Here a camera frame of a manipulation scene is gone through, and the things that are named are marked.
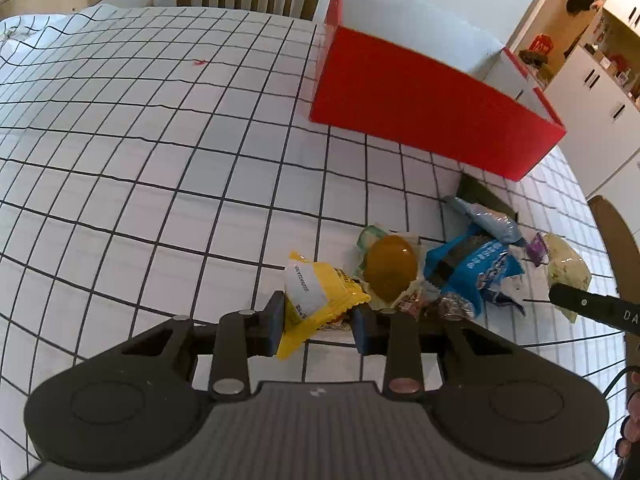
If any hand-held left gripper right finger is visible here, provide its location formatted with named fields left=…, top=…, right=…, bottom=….
left=350, top=306, right=523, bottom=400

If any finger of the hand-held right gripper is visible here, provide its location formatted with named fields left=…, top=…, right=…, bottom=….
left=548, top=283, right=619, bottom=323

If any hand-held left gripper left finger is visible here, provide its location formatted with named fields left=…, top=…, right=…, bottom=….
left=120, top=291, right=286, bottom=402

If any pale yellow snack packet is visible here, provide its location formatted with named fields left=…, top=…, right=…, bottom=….
left=527, top=232, right=592, bottom=323

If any brown foil candy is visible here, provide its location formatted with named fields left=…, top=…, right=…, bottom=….
left=437, top=294, right=477, bottom=321

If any red cardboard box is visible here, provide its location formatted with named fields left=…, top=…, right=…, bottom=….
left=309, top=0, right=567, bottom=182

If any person's right hand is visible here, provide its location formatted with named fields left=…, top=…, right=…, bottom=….
left=617, top=370, right=640, bottom=459

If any wooden round-backed chair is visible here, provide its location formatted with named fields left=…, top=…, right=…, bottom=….
left=587, top=195, right=640, bottom=306

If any round brown jelly snack packet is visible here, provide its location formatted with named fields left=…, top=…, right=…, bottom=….
left=355, top=224, right=427, bottom=311

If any blue snack bag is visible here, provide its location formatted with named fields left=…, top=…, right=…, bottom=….
left=424, top=232, right=526, bottom=317

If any light blue snack packet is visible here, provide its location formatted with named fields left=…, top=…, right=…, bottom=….
left=445, top=196, right=525, bottom=247

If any dark green snack packet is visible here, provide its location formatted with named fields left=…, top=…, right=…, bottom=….
left=456, top=174, right=521, bottom=221

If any white cabinet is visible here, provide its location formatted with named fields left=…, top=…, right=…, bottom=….
left=542, top=42, right=640, bottom=201

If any checked white tablecloth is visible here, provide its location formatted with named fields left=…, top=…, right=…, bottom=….
left=0, top=5, right=627, bottom=480

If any group of small jars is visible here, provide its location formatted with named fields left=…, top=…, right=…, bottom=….
left=582, top=12, right=640, bottom=108

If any wooden shelf unit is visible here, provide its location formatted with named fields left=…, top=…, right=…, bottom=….
left=506, top=0, right=621, bottom=88

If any black cable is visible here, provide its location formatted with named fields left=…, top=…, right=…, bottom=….
left=602, top=366, right=640, bottom=402

